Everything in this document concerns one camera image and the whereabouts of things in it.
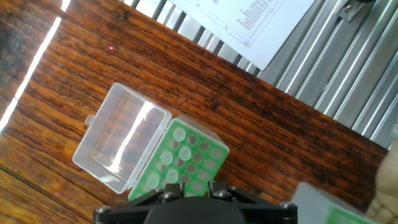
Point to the brown wooden board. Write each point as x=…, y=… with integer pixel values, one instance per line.
x=62, y=93

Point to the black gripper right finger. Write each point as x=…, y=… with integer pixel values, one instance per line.
x=267, y=211

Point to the tall green pipette tip holder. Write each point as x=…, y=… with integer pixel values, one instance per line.
x=323, y=205

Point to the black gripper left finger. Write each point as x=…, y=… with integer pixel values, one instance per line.
x=124, y=211

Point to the small metal mount bracket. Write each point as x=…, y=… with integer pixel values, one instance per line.
x=348, y=14

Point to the printed white paper sheet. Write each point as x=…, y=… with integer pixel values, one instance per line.
x=255, y=25

